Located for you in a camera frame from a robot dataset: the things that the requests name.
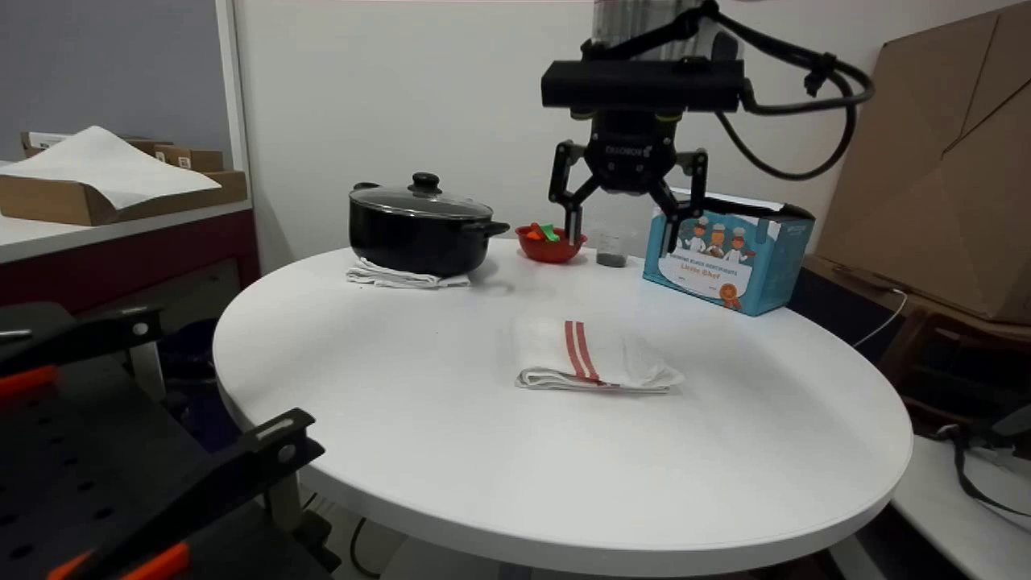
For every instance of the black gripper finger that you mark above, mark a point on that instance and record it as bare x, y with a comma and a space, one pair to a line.
562, 181
687, 195

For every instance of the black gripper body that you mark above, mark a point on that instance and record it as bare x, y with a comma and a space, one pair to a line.
633, 148

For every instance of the white towel with red stripes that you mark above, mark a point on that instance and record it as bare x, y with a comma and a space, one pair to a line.
602, 362

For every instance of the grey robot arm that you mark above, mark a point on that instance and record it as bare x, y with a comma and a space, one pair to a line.
657, 26

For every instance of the green toy piece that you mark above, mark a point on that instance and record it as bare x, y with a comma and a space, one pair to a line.
548, 233

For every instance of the orange toy piece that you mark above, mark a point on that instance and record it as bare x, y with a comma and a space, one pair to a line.
532, 229

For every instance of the red bowl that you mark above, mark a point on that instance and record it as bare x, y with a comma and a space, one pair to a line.
548, 251

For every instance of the blue printed cardboard box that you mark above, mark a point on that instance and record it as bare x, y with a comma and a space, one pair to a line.
729, 269

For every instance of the small grey block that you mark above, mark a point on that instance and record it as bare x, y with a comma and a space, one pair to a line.
610, 259

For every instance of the glass pot lid, black knob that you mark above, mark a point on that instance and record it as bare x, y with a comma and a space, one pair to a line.
424, 200

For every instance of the black cooking pot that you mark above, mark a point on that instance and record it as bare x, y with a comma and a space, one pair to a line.
419, 247

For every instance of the white cloth under pot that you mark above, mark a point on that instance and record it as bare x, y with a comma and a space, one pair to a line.
374, 279

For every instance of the large brown cardboard sheet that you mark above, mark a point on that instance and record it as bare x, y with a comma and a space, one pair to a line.
944, 163

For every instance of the dark low furniture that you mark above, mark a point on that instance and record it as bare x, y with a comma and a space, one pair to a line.
944, 359

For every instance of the dark red counter cabinet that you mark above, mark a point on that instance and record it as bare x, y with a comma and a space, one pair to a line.
119, 262

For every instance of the flat brown cardboard box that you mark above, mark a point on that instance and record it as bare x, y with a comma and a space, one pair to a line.
53, 200

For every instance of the black workbench with orange clamps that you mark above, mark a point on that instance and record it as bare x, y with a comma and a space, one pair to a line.
97, 472

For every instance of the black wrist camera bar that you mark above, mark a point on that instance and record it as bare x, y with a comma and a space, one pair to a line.
647, 84

